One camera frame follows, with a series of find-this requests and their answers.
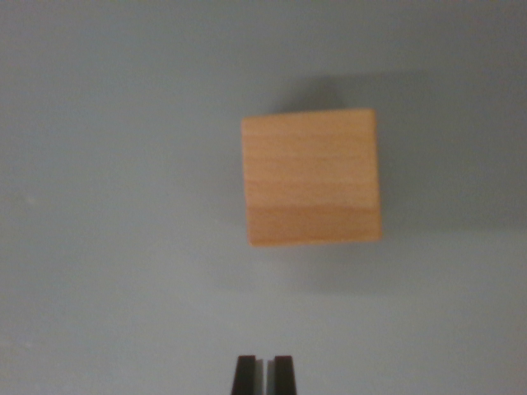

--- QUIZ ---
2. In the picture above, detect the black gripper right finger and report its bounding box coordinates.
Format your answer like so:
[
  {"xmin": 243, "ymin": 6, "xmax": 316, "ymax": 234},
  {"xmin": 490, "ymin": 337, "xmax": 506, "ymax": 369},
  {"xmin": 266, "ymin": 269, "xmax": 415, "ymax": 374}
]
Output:
[{"xmin": 266, "ymin": 355, "xmax": 299, "ymax": 395}]

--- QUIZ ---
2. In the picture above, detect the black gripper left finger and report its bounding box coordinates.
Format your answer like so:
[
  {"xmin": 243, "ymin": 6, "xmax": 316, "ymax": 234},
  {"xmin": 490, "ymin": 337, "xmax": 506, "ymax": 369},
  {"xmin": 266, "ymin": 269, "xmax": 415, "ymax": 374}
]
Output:
[{"xmin": 231, "ymin": 355, "xmax": 266, "ymax": 395}]

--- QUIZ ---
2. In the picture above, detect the wooden cube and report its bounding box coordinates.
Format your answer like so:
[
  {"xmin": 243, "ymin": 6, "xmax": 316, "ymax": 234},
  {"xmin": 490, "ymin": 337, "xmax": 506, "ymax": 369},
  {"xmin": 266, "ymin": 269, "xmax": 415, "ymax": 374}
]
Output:
[{"xmin": 240, "ymin": 107, "xmax": 383, "ymax": 249}]

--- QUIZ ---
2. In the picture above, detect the grey plastic tray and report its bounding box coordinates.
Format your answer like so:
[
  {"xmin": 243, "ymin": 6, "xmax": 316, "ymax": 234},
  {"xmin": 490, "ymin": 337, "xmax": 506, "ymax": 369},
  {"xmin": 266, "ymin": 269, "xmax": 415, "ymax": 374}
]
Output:
[{"xmin": 0, "ymin": 0, "xmax": 527, "ymax": 395}]

